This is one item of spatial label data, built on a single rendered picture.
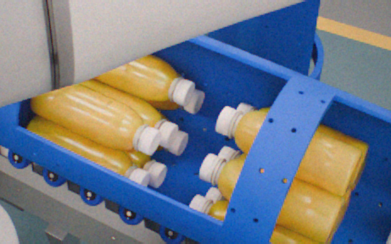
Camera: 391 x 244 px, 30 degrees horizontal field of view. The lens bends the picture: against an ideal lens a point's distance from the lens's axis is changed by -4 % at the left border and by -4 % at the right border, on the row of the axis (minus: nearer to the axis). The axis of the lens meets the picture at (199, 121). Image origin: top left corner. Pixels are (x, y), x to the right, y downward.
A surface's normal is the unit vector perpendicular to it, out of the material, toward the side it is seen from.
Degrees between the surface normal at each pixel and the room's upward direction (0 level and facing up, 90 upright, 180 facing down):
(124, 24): 82
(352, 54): 0
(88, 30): 82
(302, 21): 90
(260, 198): 48
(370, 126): 91
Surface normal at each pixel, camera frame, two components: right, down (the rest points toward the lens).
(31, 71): 0.38, 0.79
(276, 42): -0.01, 0.83
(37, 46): 0.40, 0.64
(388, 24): 0.00, -0.56
